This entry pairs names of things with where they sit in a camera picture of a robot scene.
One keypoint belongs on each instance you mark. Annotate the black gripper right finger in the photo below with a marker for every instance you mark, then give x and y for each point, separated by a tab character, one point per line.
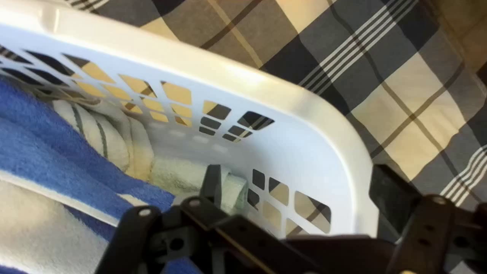
435	234

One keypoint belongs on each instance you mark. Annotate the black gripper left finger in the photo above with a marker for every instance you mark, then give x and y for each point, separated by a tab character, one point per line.
151	242

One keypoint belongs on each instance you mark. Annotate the white plastic laundry basket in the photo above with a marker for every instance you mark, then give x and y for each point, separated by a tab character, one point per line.
145	100

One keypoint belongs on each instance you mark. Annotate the blue and white striped towel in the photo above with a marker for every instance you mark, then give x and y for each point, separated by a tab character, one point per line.
67	173

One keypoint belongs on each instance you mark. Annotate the plaid blue bedspread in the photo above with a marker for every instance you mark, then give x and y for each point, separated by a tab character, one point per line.
385	64

